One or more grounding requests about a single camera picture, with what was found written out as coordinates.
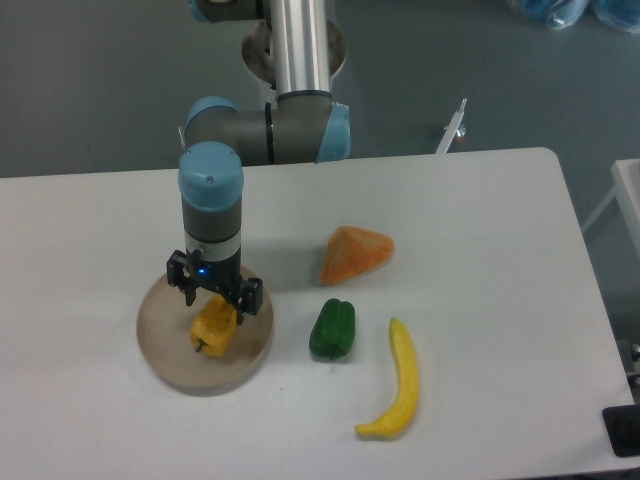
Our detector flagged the black device at right edge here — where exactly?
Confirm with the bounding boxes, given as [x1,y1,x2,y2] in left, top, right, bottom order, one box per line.
[602,405,640,458]

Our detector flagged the yellow bell pepper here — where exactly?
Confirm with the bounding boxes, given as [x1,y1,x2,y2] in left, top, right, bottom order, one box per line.
[190,295,237,358]

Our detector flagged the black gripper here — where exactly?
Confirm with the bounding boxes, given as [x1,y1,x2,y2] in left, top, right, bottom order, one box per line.
[166,249,264,325]

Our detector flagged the orange triangular food piece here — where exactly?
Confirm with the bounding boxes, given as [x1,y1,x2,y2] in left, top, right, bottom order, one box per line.
[319,226,395,286]

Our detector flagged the blue plastic bag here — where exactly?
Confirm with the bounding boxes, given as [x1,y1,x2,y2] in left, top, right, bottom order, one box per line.
[591,0,639,34]
[505,0,589,30]

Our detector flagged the green bell pepper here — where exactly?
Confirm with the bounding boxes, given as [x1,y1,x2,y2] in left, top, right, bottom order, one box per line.
[309,298,356,360]

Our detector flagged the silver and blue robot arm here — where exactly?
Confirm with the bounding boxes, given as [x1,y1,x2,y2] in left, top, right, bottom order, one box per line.
[166,1,351,323]

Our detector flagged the white side table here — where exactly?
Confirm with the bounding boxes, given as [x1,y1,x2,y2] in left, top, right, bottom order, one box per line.
[579,158,640,401]

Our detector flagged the yellow banana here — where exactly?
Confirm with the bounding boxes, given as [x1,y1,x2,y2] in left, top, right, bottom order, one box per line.
[354,317,420,439]

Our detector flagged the beige round plate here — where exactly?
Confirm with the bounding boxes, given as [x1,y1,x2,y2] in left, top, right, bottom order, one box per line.
[136,277,274,396]

